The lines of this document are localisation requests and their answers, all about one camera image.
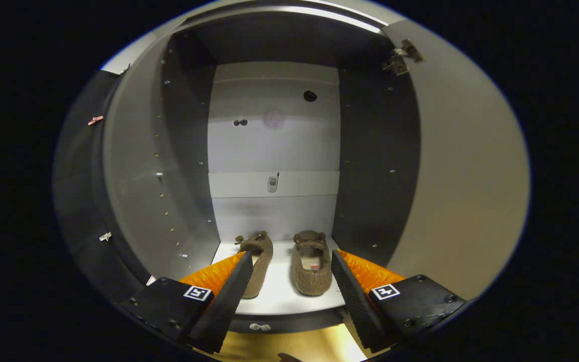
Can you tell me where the grey shoe cabinet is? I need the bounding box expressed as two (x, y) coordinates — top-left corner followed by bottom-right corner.
(91, 0), (422, 335)

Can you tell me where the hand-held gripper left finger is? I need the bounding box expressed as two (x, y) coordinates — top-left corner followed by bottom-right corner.
(120, 250), (254, 354)

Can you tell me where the black backdrop cloth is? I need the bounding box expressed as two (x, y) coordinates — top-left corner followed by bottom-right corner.
(53, 69), (155, 303)

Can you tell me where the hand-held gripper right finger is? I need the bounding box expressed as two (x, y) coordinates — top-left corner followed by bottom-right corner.
(330, 249), (468, 353)

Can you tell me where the metal door hinge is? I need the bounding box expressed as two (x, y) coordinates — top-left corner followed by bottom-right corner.
(382, 39), (425, 76)

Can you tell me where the brown fuzzy shoe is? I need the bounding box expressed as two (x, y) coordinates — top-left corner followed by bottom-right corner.
(234, 230), (274, 300)
(291, 230), (334, 297)

